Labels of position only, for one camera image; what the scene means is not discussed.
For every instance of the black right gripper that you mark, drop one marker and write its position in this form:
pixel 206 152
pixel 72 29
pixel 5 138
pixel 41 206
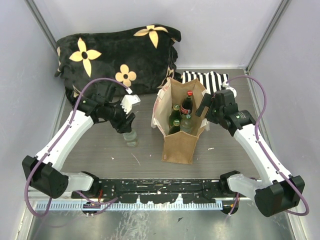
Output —
pixel 206 101

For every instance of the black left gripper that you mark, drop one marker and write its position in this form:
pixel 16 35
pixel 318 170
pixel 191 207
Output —
pixel 124 125

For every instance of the Coca-Cola glass bottle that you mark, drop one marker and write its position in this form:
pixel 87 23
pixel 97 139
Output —
pixel 187 104

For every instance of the clear Chang soda bottle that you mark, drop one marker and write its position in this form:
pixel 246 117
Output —
pixel 186 124

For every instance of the green Perrier bottle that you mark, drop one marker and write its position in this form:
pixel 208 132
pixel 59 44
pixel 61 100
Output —
pixel 175 128

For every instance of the brown canvas tote bag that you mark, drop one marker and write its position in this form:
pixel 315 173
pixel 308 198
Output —
pixel 179 147

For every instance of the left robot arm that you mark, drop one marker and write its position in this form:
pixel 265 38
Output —
pixel 43 171

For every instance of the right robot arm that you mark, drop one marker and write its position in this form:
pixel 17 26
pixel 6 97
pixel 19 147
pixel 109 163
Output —
pixel 243 127

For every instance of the black white striped cloth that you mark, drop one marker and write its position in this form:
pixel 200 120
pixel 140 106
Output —
pixel 212 80

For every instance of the black plush flower pillow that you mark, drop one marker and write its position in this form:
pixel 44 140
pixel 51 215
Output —
pixel 141 58

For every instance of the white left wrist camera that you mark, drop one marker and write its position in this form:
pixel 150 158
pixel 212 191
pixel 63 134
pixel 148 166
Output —
pixel 128 102

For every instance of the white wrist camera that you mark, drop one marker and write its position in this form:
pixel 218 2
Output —
pixel 226 86
pixel 128 102

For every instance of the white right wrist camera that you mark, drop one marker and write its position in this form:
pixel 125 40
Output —
pixel 226 86

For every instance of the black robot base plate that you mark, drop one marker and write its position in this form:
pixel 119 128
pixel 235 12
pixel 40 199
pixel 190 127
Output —
pixel 158 191

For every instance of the aluminium frame rail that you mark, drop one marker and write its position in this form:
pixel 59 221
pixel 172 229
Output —
pixel 270 200

